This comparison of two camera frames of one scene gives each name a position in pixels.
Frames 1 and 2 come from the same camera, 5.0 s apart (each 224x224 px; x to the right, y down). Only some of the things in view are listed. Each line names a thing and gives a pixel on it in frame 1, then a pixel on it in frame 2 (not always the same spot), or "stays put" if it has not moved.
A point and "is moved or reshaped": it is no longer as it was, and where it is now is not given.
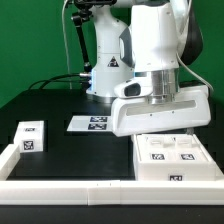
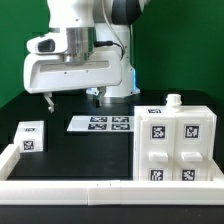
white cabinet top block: [29, 136] stays put
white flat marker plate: [91, 123] stays put
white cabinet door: [188, 149] is moved or reshaped
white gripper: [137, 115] to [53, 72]
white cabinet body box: [172, 157] is moved or reshaped
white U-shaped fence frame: [103, 192] stays put
